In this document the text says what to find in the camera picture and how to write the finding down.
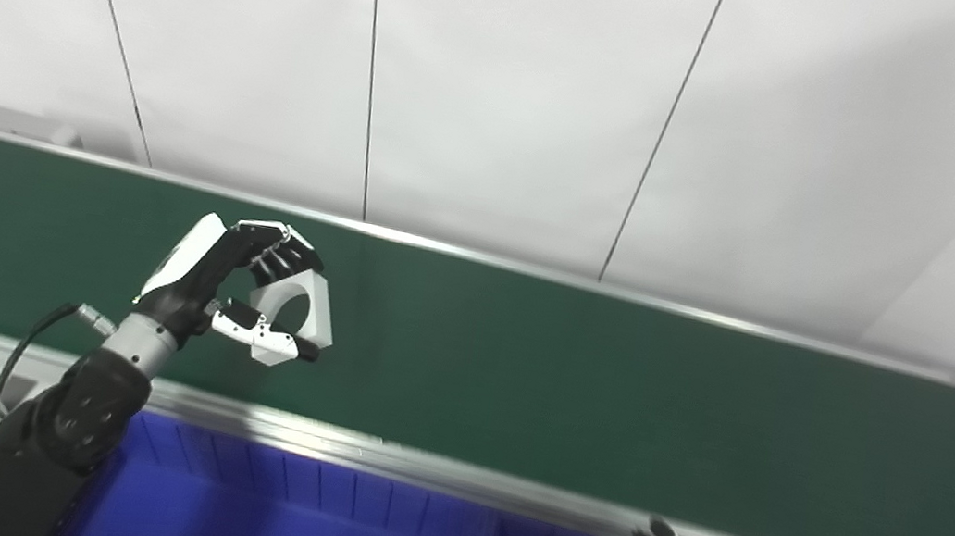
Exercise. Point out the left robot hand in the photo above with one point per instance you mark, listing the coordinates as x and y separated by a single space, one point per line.
191 275

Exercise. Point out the white square part round hole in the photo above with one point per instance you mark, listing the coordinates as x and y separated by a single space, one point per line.
320 321

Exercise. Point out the green conveyor belt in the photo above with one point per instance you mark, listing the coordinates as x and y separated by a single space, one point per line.
609 399

